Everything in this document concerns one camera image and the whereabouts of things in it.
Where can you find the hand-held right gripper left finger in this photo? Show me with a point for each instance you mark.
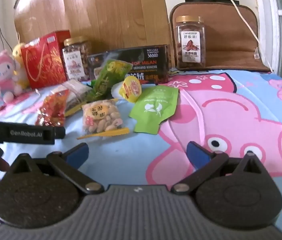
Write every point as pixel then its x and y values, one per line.
pixel 77 155

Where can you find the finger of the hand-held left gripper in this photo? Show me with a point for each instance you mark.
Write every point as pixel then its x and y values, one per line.
pixel 59 132

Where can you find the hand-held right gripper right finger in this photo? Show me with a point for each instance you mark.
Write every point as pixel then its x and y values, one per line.
pixel 197 153

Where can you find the red snack packet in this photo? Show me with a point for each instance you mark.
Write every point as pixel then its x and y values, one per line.
pixel 52 110

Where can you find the clear seed packet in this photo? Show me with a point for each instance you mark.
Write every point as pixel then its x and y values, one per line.
pixel 77 95

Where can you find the clear yellow-edged peanut packet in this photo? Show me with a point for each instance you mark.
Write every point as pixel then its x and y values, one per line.
pixel 102 117

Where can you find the light green pouch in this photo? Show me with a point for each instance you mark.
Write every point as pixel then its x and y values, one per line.
pixel 156 107

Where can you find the dark green snack packet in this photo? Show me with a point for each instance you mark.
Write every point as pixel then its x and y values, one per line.
pixel 106 80

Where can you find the yellow-lidded jelly cup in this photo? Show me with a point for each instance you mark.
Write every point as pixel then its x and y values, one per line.
pixel 130 88

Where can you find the pink plush toy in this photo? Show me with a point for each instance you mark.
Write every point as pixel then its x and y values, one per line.
pixel 2 76

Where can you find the pig printed blanket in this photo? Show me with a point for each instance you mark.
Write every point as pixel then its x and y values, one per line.
pixel 136 162

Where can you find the red gift box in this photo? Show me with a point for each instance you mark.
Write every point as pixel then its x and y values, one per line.
pixel 44 60

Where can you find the clear nut jar, pale label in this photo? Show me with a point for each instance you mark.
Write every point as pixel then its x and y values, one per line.
pixel 76 60

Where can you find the yellow plush toy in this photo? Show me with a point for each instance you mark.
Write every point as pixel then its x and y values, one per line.
pixel 18 52

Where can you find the black box with sheep print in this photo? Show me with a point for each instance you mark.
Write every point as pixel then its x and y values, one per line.
pixel 148 62

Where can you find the clear nut jar, white label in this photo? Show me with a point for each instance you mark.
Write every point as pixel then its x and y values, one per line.
pixel 190 45

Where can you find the brown seat cushion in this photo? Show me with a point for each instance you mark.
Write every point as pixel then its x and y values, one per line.
pixel 226 35

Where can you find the cardboard sheet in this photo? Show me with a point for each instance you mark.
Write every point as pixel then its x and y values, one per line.
pixel 111 15

